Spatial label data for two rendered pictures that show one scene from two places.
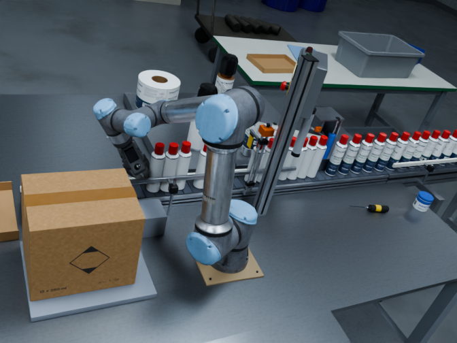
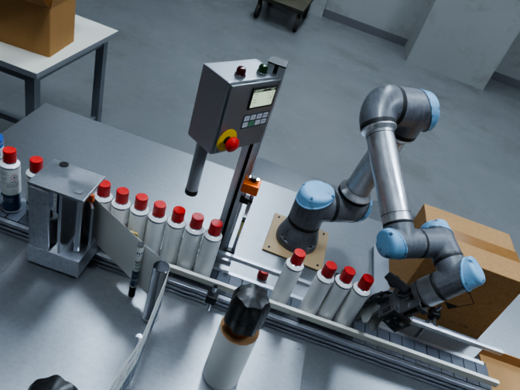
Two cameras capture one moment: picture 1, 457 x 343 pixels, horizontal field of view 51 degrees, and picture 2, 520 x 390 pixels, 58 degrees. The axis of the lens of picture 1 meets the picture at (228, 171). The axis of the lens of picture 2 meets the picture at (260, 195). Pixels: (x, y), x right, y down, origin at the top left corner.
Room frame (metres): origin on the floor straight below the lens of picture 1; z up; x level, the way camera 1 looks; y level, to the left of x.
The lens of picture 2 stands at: (2.42, 0.48, 1.89)
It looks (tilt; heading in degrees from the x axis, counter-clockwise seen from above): 35 degrees down; 213
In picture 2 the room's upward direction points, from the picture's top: 20 degrees clockwise
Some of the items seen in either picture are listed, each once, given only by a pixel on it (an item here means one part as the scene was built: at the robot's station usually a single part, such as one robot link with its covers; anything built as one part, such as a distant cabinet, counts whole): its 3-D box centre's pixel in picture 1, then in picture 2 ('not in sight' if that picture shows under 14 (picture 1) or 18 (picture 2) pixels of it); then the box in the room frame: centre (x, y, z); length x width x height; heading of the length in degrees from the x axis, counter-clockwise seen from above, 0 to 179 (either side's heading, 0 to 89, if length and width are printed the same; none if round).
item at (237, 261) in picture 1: (229, 247); (300, 228); (1.24, -0.07, 0.89); 0.15 x 0.15 x 0.10
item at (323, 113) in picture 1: (326, 113); (67, 179); (1.95, -0.35, 1.14); 0.14 x 0.11 x 0.01; 123
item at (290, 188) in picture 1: (234, 186); (219, 288); (1.64, -0.04, 0.85); 1.65 x 0.11 x 0.05; 123
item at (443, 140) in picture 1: (438, 148); not in sight; (2.27, -1.01, 0.98); 0.05 x 0.05 x 0.20
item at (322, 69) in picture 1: (305, 82); (234, 106); (1.63, -0.18, 1.38); 0.17 x 0.10 x 0.19; 178
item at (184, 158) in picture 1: (182, 165); (318, 290); (1.50, 0.18, 0.98); 0.05 x 0.05 x 0.20
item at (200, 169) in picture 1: (203, 165); (288, 278); (1.55, 0.10, 0.98); 0.05 x 0.05 x 0.20
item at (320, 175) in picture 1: (235, 185); (219, 286); (1.64, -0.04, 0.86); 1.65 x 0.08 x 0.04; 123
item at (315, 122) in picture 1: (317, 139); (66, 218); (1.95, -0.35, 1.01); 0.14 x 0.13 x 0.26; 123
